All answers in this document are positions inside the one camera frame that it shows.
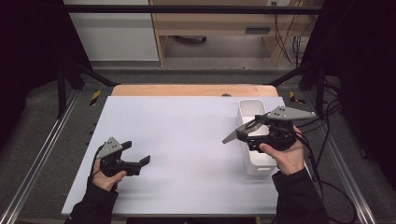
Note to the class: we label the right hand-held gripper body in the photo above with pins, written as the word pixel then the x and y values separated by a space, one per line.
pixel 280 137

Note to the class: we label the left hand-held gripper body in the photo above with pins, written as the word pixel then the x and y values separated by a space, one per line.
pixel 116 165

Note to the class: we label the patterned phone case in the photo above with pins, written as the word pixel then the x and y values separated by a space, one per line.
pixel 232 137

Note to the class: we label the white plastic bin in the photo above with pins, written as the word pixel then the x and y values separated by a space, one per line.
pixel 258 165

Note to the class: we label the person's left hand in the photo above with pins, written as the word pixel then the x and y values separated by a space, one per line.
pixel 107 182

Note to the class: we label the person's right hand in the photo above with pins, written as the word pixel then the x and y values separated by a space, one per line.
pixel 291 158

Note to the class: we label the yellow-black tape strip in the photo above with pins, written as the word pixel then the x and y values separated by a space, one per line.
pixel 294 99
pixel 95 97

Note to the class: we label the white board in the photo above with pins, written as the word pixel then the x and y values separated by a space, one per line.
pixel 186 130

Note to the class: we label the wooden table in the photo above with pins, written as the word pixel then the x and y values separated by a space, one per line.
pixel 186 90

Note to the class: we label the black curtain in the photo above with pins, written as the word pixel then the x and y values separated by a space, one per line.
pixel 28 62
pixel 364 77

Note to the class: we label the light wooden desk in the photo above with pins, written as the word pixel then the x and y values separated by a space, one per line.
pixel 218 23

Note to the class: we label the white cabinet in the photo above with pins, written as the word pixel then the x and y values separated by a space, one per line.
pixel 115 37

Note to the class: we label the black diagonal frame strut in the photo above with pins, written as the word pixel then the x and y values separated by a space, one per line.
pixel 292 74
pixel 90 73

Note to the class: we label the aluminium rail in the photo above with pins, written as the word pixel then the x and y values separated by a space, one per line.
pixel 37 152
pixel 345 165

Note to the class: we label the black horizontal frame bar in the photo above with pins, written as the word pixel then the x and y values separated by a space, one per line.
pixel 186 9

